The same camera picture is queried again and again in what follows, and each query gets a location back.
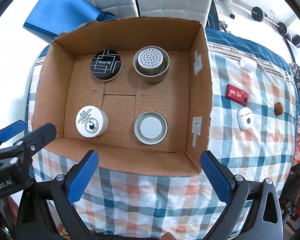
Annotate blue folded mat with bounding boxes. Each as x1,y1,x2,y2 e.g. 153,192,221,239
24,0,106,37

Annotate brown walnut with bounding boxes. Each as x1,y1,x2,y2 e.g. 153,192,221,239
274,102,284,116

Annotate small barbell on floor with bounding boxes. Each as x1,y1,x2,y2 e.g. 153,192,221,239
251,7,288,36

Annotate white round labelled jar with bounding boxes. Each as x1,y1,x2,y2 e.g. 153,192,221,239
75,105,109,138

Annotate dark blue crumpled bag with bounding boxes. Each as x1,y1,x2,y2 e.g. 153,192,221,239
96,11,116,22

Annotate black round ME tin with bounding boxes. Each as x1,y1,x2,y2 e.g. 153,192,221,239
90,49,122,81

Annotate white earbud case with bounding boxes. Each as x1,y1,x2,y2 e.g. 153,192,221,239
237,107,253,131

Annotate person hand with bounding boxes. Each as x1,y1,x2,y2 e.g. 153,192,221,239
160,232,176,240

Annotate open cardboard box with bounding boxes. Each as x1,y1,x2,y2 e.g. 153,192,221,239
29,17,212,177

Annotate metal perforated strainer jar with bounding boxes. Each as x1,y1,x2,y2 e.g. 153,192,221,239
133,46,170,84

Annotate red rectangular small box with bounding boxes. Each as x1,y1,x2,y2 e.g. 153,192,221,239
225,84,249,106

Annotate small white rectangular case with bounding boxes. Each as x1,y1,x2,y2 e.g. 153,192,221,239
240,57,257,72

